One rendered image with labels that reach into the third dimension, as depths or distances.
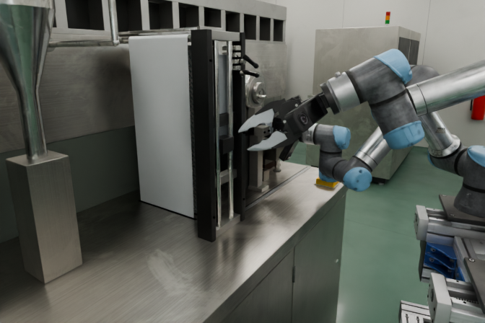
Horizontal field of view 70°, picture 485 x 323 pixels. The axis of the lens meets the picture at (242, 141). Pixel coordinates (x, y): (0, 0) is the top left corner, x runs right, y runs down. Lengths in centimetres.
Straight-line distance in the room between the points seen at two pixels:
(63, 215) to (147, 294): 25
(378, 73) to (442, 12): 490
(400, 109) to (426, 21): 490
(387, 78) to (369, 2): 509
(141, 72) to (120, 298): 63
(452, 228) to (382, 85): 91
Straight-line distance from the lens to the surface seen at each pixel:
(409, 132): 76
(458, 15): 560
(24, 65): 80
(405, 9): 568
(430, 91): 89
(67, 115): 114
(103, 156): 123
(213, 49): 87
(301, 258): 119
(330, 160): 120
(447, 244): 157
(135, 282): 85
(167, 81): 103
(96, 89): 119
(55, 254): 90
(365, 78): 73
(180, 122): 102
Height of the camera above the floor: 138
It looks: 14 degrees down
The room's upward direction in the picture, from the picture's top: straight up
